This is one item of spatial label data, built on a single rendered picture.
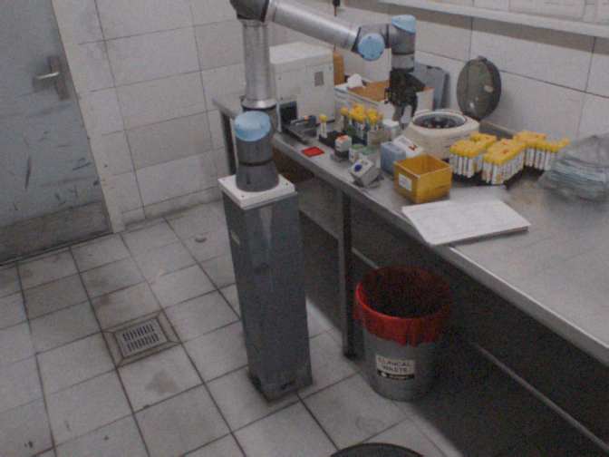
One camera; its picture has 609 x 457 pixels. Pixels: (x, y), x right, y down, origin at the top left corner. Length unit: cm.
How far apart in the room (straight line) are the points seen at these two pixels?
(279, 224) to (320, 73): 79
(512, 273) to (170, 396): 151
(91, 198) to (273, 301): 184
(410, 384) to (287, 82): 129
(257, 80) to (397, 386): 124
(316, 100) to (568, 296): 141
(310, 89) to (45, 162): 170
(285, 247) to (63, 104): 185
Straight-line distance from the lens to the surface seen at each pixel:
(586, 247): 167
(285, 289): 206
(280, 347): 220
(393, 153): 193
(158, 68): 356
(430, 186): 180
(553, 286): 149
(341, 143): 210
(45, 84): 340
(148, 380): 258
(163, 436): 234
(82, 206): 363
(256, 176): 185
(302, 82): 242
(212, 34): 364
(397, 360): 217
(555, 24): 205
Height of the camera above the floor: 171
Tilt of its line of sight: 30 degrees down
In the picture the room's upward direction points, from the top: 4 degrees counter-clockwise
